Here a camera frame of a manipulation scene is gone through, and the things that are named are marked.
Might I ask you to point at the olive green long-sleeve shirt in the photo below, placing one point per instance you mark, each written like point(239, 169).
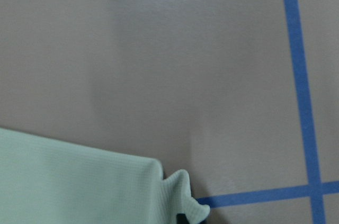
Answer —
point(50, 181)

